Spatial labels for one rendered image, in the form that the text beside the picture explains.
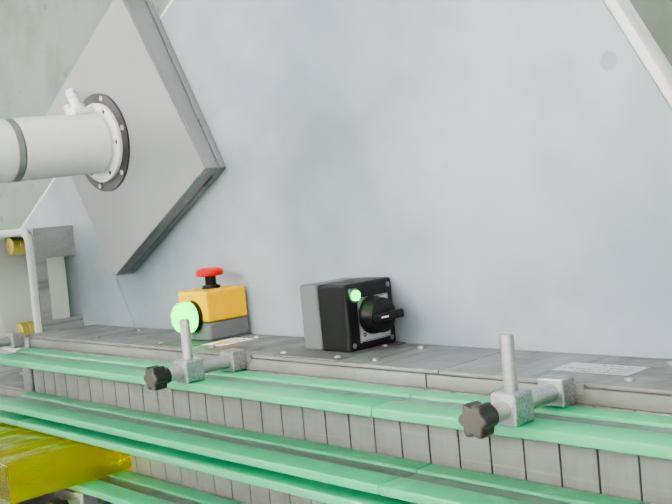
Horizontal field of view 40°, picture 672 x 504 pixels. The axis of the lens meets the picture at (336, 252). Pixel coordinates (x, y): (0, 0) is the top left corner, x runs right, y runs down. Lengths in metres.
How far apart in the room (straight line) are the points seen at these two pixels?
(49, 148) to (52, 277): 0.35
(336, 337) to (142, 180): 0.50
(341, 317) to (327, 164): 0.22
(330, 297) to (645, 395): 0.42
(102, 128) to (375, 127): 0.52
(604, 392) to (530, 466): 0.11
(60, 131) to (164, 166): 0.17
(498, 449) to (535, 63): 0.39
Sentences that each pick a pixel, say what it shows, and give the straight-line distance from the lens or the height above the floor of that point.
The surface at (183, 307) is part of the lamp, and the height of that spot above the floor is 0.85.
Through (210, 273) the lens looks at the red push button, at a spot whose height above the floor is 0.80.
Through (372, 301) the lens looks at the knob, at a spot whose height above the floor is 0.81.
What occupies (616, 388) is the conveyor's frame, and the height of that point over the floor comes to 0.88.
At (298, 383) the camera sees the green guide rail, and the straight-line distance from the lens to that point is 1.03.
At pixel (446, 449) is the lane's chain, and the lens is 0.94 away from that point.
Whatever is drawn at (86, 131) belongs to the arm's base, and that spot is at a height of 0.85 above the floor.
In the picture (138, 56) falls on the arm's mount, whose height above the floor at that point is 0.80.
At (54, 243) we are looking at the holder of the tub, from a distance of 1.73.
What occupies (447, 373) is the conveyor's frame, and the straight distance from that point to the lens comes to 0.92.
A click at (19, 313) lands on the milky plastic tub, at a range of 1.87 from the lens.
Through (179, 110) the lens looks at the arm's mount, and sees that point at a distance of 1.37.
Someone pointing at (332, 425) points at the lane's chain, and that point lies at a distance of 1.05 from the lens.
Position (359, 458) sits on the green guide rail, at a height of 0.91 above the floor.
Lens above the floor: 1.57
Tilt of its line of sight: 43 degrees down
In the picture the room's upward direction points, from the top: 98 degrees counter-clockwise
